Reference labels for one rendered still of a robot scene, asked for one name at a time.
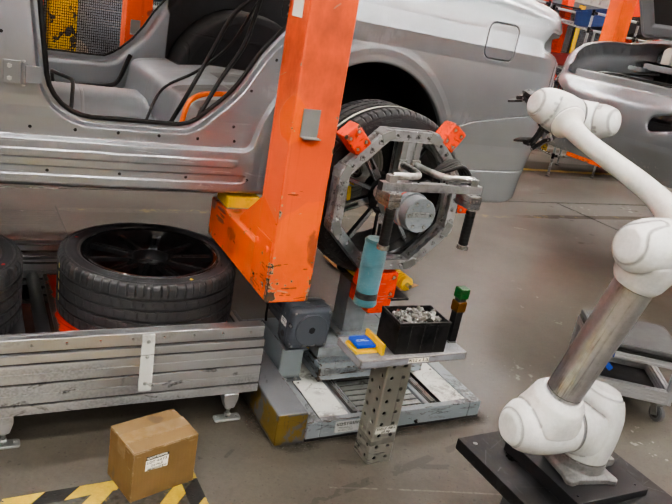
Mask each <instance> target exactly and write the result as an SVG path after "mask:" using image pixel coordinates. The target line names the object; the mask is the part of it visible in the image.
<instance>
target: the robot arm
mask: <svg viewBox="0 0 672 504"><path fill-rule="evenodd" d="M524 101H525V102H526V103H527V112H528V114H529V116H530V117H531V118H532V119H533V120H534V121H535V122H536V123H538V126H539V128H538V130H537V132H536V133H535V135H534V136H533V137H518V138H515V139H513V141H516V142H523V144H525V145H527V146H531V148H530V149H531V150H532V151H533V150H535V149H538V148H539V147H541V146H542V145H544V144H545V143H547V142H550V141H552V140H554V139H555V138H554V137H553V136H552V134H553V135H554V136H555V137H557V138H566V139H568V140H569V141H570V142H571V143H572V144H573V145H574V146H576V147H577V148H578V149H579V150H580V151H582V152H583V153H584V154H585V155H587V156H588V157H589V158H590V159H592V160H593V161H594V162H596V163H597V164H598V165H599V166H601V167H602V168H603V169H604V170H606V171H607V172H608V173H609V174H611V175H612V176H613V177H614V178H616V179H617V180H618V181H620V182H621V183H622V184H623V185H625V186H626V187H627V188H628V189H630V190H631V191H632V192H633V193H634V194H636V195H637V196H638V197H639V198H640V199H641V200H642V201H643V202H644V203H645V204H646V205H647V206H648V208H649V209H650V210H651V212H652V213H653V215H654V217H655V218H643V219H639V220H635V221H632V222H630V223H628V224H626V225H624V226H623V227H621V228H620V229H619V230H618V231H617V233H616V234H615V236H614V238H613V241H612V254H613V258H614V260H615V263H614V266H613V272H614V278H613V280H612V281H611V283H610V284H609V286H608V287H607V289H606V291H605V292H604V294H603V295H602V297H601V298H600V300H599V301H598V303H597V305H596V306H595V308H594V309H593V311H592V312H591V314H590V316H589V317H588V319H587V320H586V322H585V323H584V325H583V327H582V328H581V330H580V331H579V333H578V334H577V336H576V338H575V339H574V341H573V342H572V344H571V345H570V347H569V348H568V350H567V352H566V353H565V355H564V356H563V358H562V359H561V361H560V363H559V364H558V366H557V367H556V369H555V370H554V372H553V374H552V375H551V377H545V378H541V379H538V380H537V381H535V383H534V384H532V385H531V386H530V387H529V388H528V389H527V390H526V391H524V392H523V393H522V394H521V395H519V397H518V398H515V399H512V400H511V401H510V402H509V403H508V404H507V405H506V406H505V407H504V408H503V409H502V411H501V414H500V417H499V430H500V434H501V436H502V438H503V439H504V440H505V441H506V442H507V443H508V444H509V445H510V446H511V447H512V448H514V449H515V450H517V451H520V452H522V453H526V454H530V455H543V456H544V457H545V458H546V459H547V460H548V461H549V463H550V464H551V465H552V466H553V467H554V468H555V470H556V471H557V472H558V473H559V474H560V475H561V477H562V478H563V480H564V482H565V483H566V484H567V485H569V486H576V485H588V484H607V485H612V486H615V485H616V483H617V479H616V478H615V477H614V476H613V475H612V474H611V473H610V472H608V471H607V469H606V468H605V467H607V466H611V465H613V463H614V458H613V457H612V456H611V454H612V452H613V450H614V448H615V446H616V444H617V442H618V440H619V437H620V434H621V432H622V429H623V426H624V422H625V402H624V400H623V398H622V395H621V393H620V392H619V391H618V390H617V389H615V388H614V387H612V386H610V385H608V384H606V383H604V382H600V381H596V379H597V378H598V377H599V375H600V374H601V372H602V371H603V369H604V368H605V366H606V365H607V363H608V362H609V361H610V359H611V358H612V356H613V355H614V353H615V352H616V350H617V349H618V347H619V346H620V345H621V343H622V342H623V340H624V339H625V337H626V336H627V334H628V333H629V331H630V330H631V328H632V327H633V326H634V324H635V323H636V321H637V320H638V318H639V317H640V315H641V314H642V312H643V311H644V310H645V308H646V307H647V305H648V304H649V302H650V301H651V299H652V298H653V297H656V296H658V295H660V294H662V293H663V292H664V291H666V290H667V289H668V288H669V287H670V286H672V193H671V192H670V191H669V190H667V189H666V188H665V187H664V186H663V185H661V184H660V183H659V182H658V181H656V180H655V179H654V178H653V177H651V176H650V175H649V174H647V173H646V172H645V171H643V170H642V169H641V168H639V167H638V166H636V165H635V164H634V163H632V162H631V161H629V160H628V159H626V158H625V157H624V156H622V155H621V154H619V153H618V152H617V151H615V150H614V149H612V148H611V147H610V146H608V145H607V144H605V143H604V142H603V141H601V140H600V139H602V138H607V137H610V136H613V135H615V134H616V133H617V132H618V130H619V128H620V125H621V113H620V111H619V110H618V109H616V108H614V107H612V106H610V105H607V104H599V103H598V102H592V101H587V100H583V99H580V98H578V97H576V96H575V95H573V94H570V93H568V92H565V91H563V90H559V89H556V88H542V89H539V90H537V91H536V92H534V91H532V90H530V89H527V90H524V91H523V95H518V96H516V98H512V99H509V100H508V102H524ZM544 132H545V133H546V134H547V136H546V137H545V139H543V140H541V141H540V142H538V143H537V144H536V142H537V141H538V140H539V138H540V137H541V136H542V134H543V133H544Z"/></svg>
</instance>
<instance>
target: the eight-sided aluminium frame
mask: <svg viewBox="0 0 672 504"><path fill-rule="evenodd" d="M368 138H369V140H370V142H371V145H369V146H368V147H367V148H366V149H365V150H364V151H363V152H361V153H360V154H359V155H358V156H357V155H355V154H353V153H351V152H350V153H348V154H347V155H346V156H345V157H344V158H343V159H341V160H339V161H338V163H337V164H336V165H335V166H334V168H333V172H332V179H331V185H330V191H329V197H328V202H327V208H326V214H325V217H324V226H325V228H326V229H327V231H328V232H329V233H330V234H331V236H332V237H333V238H334V239H335V241H336V242H337V243H338V245H339V246H340V247H341V249H342V250H343V251H344V253H345V254H346V255H347V257H348V258H349V260H350V261H351V262H352V263H353V264H354V265H355V266H356V267H357V268H358V269H359V267H360V261H361V256H362V254H361V253H360V252H359V250H358V249H357V248H356V246H355V245H354V243H353V242H352V241H351V239H350V238H349V237H348V235H347V234H346V233H345V231H344V230H343V229H342V227H341V223H342V217H343V212H344V206H345V201H346V195H347V190H348V185H349V179H350V176H351V175H352V174H353V173H354V172H355V171H356V170H357V169H358V168H360V167H361V166H362V165H363V164H364V163H365V162H366V161H368V160H369V159H370V158H371V157H372V156H373V155H374V154H376V153H377V152H378V151H379V150H380V149H381V148H382V147H384V146H385V145H386V144H387V143H388V142H389V141H397V142H403V141H409V143H416V142H421V143H423V144H427V145H428V146H429V148H430V150H431V151H432V153H433V155H434V157H435V158H436V160H437V162H438V163H439V165H440V164H441V163H442V162H444V161H445V160H447V159H453V157H452V155H451V153H450V152H449V150H448V148H447V147H446V146H445V145H444V143H443V141H444V140H443V139H442V137H441V136H440V134H438V133H435V132H433V131H430V130H425V129H424V130H419V129H409V128H398V127H388V126H379V127H378V128H377V129H376V130H374V132H373V133H371V134H370V135H369V136H368ZM455 198H456V194H446V193H442V197H441V202H440V206H439V210H438V215H437V219H436V222H435V224H434V225H433V226H431V227H430V228H429V229H428V230H427V231H426V232H425V233H424V234H423V235H421V236H420V237H419V238H418V239H417V240H416V241H415V242H414V243H412V244H411V245H410V246H409V247H408V248H407V249H406V250H405V251H404V252H402V253H401V254H387V255H386V261H385V266H384V270H389V269H403V270H405V269H410V268H411V267H412V266H414V265H416V263H417V262H418V261H419V260H420V259H421V258H422V257H424V256H425V255H426V254H427V253H428V252H429V251H430V250H431V249H432V248H434V247H435V246H436V245H437V244H438V243H439V242H440V241H441V240H442V239H444V238H445V237H447V235H448V234H449V233H450V232H451V230H452V227H453V222H454V217H455V213H456V209H457V205H458V204H456V203H455Z"/></svg>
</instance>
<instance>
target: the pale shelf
mask: <svg viewBox="0 0 672 504"><path fill-rule="evenodd" d="M348 338H349V336H347V337H338V341H337V345H338V346H339V347H340V349H341V350H342V351H343V352H344V353H345V354H346V355H347V356H348V357H349V358H350V360H351V361H352V362H353V363H354V364H355V365H356V366H357V367H358V368H359V369H370V368H381V367H391V366H401V365H411V364H422V363H432V362H442V361H453V360H463V359H465V358H466V354H467V352H466V351H465V350H464V349H463V348H461V347H460V346H459V345H458V344H457V343H448V342H447V341H446V345H445V349H444V352H434V353H415V354H396V355H394V354H393V353H392V352H391V351H390V350H389V348H388V347H387V346H386V347H385V351H384V355H383V356H381V355H380V354H379V353H378V352H377V353H368V354H357V355H356V354H355V353H354V352H353V351H352V350H351V349H350V348H349V346H348V345H347V344H346V343H345V342H346V341H347V340H349V339H348ZM360 366H361V367H360Z"/></svg>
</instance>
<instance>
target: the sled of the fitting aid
mask: <svg viewBox="0 0 672 504"><path fill-rule="evenodd" d="M307 348H308V350H304V351H303V357H302V363H303V364H304V365H305V366H306V368H307V369H308V370H309V372H310V373H311V374H312V375H313V377H314V378H315V379H316V380H317V381H322V380H331V379H341V378H351V377H360V376H370V372H371V368H370V369H359V368H358V367H357V366H356V365H355V364H354V363H353V362H352V361H351V360H350V358H349V357H348V356H347V355H342V356H330V357H319V358H318V357H316V356H315V354H314V353H313V352H312V351H311V350H310V348H309V347H307ZM421 366H422V364H412V367H411V371H419V370H421Z"/></svg>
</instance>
